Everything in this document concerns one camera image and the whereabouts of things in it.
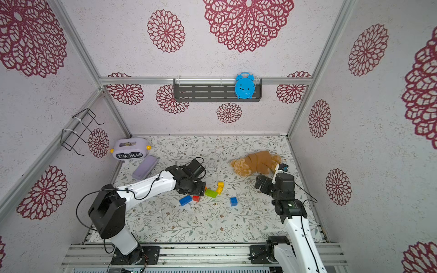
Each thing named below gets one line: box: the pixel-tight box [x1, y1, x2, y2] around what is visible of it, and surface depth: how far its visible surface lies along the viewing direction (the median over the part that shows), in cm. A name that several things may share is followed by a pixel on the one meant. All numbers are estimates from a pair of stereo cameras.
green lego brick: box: [204, 188, 218, 199], surface depth 94 cm
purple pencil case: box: [132, 154, 158, 181], surface depth 102 cm
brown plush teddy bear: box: [231, 150, 283, 176], surface depth 96 cm
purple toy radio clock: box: [109, 137, 152, 161], surface depth 105 cm
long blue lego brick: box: [178, 194, 193, 207], surface depth 91 cm
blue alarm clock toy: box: [234, 71, 256, 100], surface depth 90 cm
